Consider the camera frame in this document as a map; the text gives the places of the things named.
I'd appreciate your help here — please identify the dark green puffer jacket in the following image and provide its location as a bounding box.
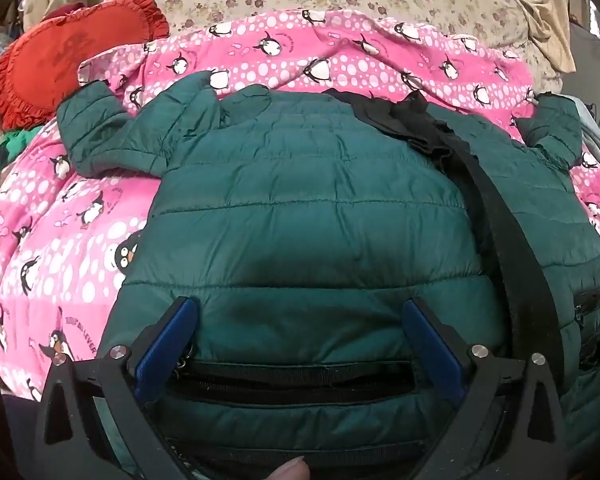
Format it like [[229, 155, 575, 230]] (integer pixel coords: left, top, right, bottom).
[[38, 72, 600, 479]]

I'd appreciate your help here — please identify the person's left hand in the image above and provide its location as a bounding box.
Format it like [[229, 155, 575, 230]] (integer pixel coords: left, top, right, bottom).
[[266, 456, 311, 480]]

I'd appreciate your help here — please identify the pink penguin blanket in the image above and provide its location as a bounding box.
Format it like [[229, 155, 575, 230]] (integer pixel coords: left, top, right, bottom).
[[0, 10, 600, 400]]

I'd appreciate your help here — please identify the green garment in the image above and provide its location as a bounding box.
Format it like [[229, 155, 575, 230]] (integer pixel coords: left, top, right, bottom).
[[0, 126, 42, 172]]

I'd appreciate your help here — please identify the red ruffled pillow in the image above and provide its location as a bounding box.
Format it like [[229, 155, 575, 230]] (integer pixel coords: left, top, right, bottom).
[[0, 0, 170, 131]]

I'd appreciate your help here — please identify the grey cabinet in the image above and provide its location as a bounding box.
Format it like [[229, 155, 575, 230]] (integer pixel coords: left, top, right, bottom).
[[562, 24, 600, 125]]

